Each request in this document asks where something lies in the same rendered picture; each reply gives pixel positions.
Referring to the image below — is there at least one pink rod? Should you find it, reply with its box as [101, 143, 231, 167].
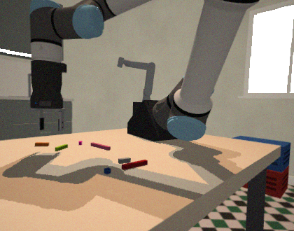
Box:
[90, 142, 111, 150]

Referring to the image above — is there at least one lime green rod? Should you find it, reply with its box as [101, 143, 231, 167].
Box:
[55, 144, 68, 151]

